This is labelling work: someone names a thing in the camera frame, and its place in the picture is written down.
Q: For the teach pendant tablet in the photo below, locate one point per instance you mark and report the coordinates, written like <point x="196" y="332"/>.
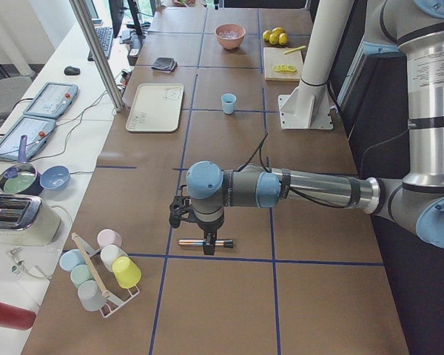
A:
<point x="53" y="100"/>
<point x="38" y="131"/>

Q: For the mint green cup on rack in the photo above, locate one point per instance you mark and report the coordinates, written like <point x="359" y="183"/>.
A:
<point x="80" y="274"/>

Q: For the steel muddler with black tip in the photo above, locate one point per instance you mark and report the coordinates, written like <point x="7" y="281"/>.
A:
<point x="229" y="243"/>

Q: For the lemon slice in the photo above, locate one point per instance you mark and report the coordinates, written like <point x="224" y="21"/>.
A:
<point x="284" y="68"/>

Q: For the near teach pendant tablet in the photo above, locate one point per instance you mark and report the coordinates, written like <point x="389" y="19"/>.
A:
<point x="38" y="131"/>

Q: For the grey cup on rack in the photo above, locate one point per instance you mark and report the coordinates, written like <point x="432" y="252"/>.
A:
<point x="90" y="296"/>

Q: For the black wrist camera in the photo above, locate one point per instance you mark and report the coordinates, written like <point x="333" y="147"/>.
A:
<point x="181" y="210"/>

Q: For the red water bottle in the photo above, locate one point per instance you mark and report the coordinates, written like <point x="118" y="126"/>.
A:
<point x="16" y="318"/>

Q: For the aluminium frame post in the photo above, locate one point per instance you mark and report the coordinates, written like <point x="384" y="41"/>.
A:
<point x="85" y="22"/>

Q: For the wooden cutting board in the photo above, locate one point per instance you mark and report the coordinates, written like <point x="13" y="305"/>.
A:
<point x="273" y="56"/>

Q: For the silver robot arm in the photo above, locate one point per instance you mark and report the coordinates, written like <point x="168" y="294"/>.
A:
<point x="414" y="202"/>

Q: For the black keyboard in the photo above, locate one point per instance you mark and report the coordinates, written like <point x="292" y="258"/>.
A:
<point x="105" y="37"/>

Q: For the cream steel toaster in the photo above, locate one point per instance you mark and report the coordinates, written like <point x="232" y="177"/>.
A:
<point x="26" y="220"/>

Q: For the cream bear serving tray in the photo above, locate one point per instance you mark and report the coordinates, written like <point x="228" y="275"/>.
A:
<point x="156" y="108"/>

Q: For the far teach pendant tablet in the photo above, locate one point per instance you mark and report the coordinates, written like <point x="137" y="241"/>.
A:
<point x="53" y="100"/>

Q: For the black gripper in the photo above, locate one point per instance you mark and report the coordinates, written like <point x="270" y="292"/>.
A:
<point x="208" y="228"/>

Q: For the grey folded cloth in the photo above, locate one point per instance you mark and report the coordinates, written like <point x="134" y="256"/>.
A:
<point x="160" y="63"/>

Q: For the pink ice bowl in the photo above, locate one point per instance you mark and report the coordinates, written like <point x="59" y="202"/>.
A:
<point x="227" y="44"/>

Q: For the white wire cup rack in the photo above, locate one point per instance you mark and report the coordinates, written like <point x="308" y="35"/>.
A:
<point x="114" y="302"/>

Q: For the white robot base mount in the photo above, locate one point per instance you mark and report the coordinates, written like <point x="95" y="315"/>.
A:
<point x="307" y="107"/>

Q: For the yellow-green plastic cup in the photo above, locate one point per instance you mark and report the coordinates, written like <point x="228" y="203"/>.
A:
<point x="126" y="272"/>

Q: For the whole yellow lemon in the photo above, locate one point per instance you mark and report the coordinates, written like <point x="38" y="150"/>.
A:
<point x="278" y="30"/>
<point x="266" y="35"/>
<point x="283" y="39"/>
<point x="273" y="39"/>

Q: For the black computer mouse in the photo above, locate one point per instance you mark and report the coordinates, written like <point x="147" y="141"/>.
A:
<point x="71" y="71"/>

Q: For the light blue cup on rack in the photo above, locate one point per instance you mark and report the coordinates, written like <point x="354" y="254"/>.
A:
<point x="71" y="259"/>

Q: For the light blue paper cup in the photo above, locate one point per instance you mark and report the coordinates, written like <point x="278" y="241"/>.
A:
<point x="228" y="102"/>

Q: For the yellow-green plastic knife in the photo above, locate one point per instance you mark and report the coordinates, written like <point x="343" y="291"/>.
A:
<point x="294" y="50"/>

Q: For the blue handled saucepan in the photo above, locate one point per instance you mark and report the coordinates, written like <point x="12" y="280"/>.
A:
<point x="21" y="178"/>

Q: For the blue ceramic bowl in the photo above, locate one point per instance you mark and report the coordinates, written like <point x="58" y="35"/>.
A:
<point x="55" y="178"/>

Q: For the cream cup on rack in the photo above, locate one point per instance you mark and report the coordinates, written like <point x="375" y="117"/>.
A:
<point x="109" y="254"/>

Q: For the pink cup on rack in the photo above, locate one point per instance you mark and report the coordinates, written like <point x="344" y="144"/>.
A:
<point x="108" y="237"/>

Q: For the pile of ice cubes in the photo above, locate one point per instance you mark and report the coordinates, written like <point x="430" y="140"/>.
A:
<point x="229" y="34"/>

